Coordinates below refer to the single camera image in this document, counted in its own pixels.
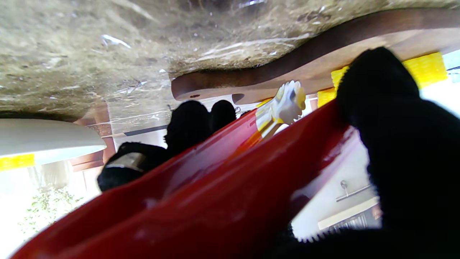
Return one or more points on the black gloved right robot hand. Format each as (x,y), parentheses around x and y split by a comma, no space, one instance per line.
(413,162)

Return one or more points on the yellow corn chunk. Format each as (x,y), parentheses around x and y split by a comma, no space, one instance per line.
(325,98)
(427,70)
(16,162)
(338,79)

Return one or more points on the dark wooden cutting board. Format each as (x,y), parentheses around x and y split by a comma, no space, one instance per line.
(273,77)

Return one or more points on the beige round plate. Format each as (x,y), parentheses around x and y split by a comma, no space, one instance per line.
(43,138)

